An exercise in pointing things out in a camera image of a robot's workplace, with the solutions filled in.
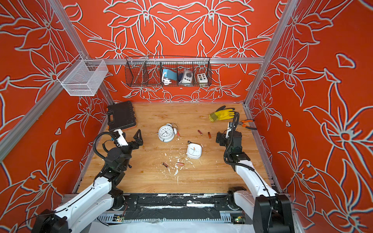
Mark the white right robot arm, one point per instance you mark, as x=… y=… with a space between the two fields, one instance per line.
x=269 y=211

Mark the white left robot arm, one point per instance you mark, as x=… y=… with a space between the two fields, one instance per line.
x=102 y=195

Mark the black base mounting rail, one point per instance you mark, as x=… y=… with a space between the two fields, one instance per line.
x=175 y=207

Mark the beige button box in basket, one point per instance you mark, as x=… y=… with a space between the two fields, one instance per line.
x=202 y=79

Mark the orange handled pliers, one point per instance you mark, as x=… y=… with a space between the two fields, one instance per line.
x=245 y=124

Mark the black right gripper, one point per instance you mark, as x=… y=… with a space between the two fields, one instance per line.
x=223 y=139

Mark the white socket adapter in basket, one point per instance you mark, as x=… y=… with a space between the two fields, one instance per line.
x=187 y=77

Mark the white square alarm clock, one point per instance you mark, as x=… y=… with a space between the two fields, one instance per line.
x=194 y=151

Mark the blue white item in basket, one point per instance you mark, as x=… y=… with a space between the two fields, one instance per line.
x=168 y=76

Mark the yellow black work glove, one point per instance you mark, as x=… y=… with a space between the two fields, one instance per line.
x=222 y=113

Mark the black wire wall basket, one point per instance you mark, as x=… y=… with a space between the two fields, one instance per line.
x=146 y=71

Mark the white round twin-bell alarm clock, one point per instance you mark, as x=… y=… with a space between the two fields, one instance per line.
x=167 y=133

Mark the clear plastic wall bin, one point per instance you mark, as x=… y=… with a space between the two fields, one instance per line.
x=82 y=78

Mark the black plastic tool case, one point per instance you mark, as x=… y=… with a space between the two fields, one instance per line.
x=121 y=116

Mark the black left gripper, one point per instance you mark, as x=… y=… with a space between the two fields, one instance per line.
x=139 y=141

